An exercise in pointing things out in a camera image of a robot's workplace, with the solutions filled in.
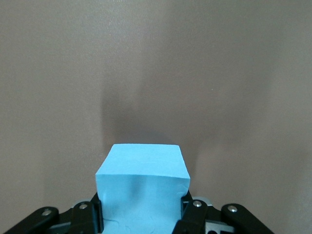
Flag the blue foam cube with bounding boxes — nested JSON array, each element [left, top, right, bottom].
[[95, 143, 191, 234]]

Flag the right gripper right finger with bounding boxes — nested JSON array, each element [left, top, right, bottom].
[[172, 191, 275, 234]]

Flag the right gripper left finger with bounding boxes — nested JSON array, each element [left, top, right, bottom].
[[0, 192, 104, 234]]

